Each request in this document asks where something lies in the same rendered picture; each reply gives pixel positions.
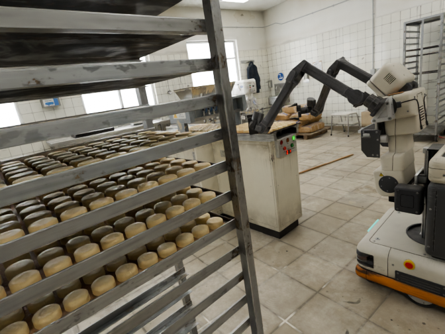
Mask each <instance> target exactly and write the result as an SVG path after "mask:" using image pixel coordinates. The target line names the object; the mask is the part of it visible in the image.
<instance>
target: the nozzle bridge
mask: <svg viewBox="0 0 445 334"><path fill-rule="evenodd" d="M232 101H233V107H234V116H235V121H236V123H239V125H241V118H240V111H246V110H247V108H246V97H245V94H244V95H233V96H232ZM214 108H215V110H216V107H214ZM217 108H218V107H217ZM207 110H208V109H207ZM209 110H210V111H211V107H210V108H209ZM204 111H205V112H206V109H204ZM210 114H211V115H208V111H207V112H206V113H205V116H203V110H202V109H200V110H196V111H190V112H186V113H180V114H176V115H170V123H171V124H177V129H178V131H179V132H181V133H183V132H189V128H188V123H194V122H196V121H202V120H205V119H210V118H213V117H219V113H218V109H217V110H216V111H215V114H213V108H212V111H211V112H210Z"/></svg>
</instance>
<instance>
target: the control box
mask: <svg viewBox="0 0 445 334"><path fill-rule="evenodd" d="M293 136H295V139H294V140H293ZM287 138H288V139H289V142H287ZM281 140H282V141H283V144H280V142H281ZM274 143H275V153H276V158H281V157H283V156H285V155H287V150H288V154H290V152H289V150H291V153H292V152H295V151H296V150H297V141H296V134H295V133H292V134H290V135H287V136H285V137H281V138H279V139H277V140H276V141H274ZM291 143H293V144H294V146H293V147H291ZM285 146H286V150H284V149H283V147H285Z"/></svg>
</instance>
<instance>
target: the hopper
mask: <svg viewBox="0 0 445 334"><path fill-rule="evenodd" d="M235 82H236V81H234V82H230V86H231V91H232V89H233V87H234V85H235ZM173 91H174V92H175V93H176V95H177V96H178V97H179V98H180V99H181V100H183V99H191V98H195V97H203V96H208V95H215V94H216V91H215V85H214V84H209V85H200V86H194V87H187V88H183V89H176V90H173Z"/></svg>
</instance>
